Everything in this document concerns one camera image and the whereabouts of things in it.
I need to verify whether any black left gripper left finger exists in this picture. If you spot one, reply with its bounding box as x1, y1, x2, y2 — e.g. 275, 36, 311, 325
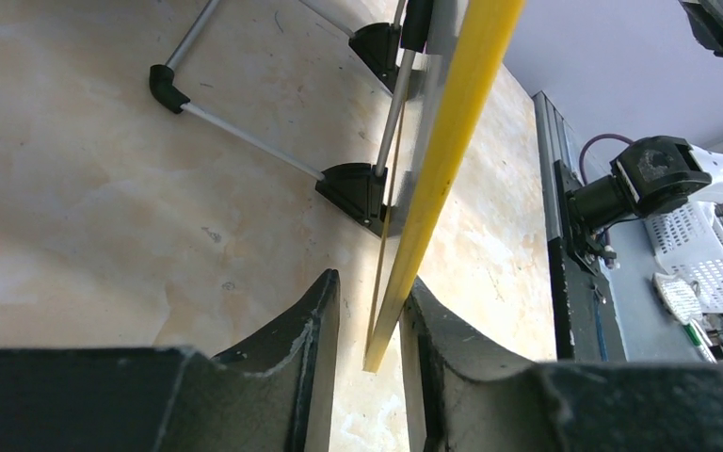
0, 269, 341, 451

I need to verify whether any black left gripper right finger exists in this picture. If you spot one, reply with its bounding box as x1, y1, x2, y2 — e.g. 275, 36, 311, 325
400, 282, 723, 451

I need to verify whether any yellow framed whiteboard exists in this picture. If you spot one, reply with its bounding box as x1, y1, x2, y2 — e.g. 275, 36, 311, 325
362, 0, 528, 374

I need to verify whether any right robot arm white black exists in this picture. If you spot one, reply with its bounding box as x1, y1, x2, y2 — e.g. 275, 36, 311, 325
563, 1, 723, 231

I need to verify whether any white perforated basket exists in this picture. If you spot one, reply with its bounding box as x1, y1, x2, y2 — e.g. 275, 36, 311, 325
643, 202, 723, 314

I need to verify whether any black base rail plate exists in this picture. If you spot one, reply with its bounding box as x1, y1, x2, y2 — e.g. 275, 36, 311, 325
532, 91, 627, 363

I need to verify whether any whiteboard wire stand frame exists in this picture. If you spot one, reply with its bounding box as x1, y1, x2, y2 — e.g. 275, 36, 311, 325
148, 1, 421, 236

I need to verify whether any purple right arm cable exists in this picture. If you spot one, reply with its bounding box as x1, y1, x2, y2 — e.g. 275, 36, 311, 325
578, 132, 634, 186

